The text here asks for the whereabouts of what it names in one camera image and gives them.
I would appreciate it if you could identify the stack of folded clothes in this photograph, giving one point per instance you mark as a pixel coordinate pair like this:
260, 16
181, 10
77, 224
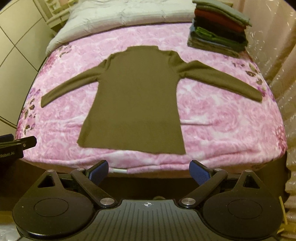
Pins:
217, 27

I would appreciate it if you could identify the brown bed frame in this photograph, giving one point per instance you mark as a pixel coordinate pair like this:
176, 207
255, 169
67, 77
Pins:
150, 185

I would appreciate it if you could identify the pink floral bed sheet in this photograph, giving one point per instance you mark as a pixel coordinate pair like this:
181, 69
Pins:
219, 120

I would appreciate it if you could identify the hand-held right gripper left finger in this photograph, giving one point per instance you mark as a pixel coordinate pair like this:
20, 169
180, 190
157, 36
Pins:
99, 172

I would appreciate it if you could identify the white pillow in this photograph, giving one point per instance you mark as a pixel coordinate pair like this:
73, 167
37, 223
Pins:
104, 16

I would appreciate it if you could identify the cream sliding-door wardrobe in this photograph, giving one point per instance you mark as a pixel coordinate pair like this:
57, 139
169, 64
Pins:
16, 58

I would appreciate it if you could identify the small white cylinder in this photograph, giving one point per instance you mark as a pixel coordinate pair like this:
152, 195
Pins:
120, 170

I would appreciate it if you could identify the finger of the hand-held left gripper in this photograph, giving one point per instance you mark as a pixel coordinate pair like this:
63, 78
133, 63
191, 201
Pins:
6, 138
27, 142

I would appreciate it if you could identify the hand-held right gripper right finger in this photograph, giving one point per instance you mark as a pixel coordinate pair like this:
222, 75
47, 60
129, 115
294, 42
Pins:
198, 172

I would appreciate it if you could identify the brown long-sleeved shirt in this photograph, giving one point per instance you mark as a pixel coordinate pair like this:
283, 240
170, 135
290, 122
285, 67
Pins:
136, 99

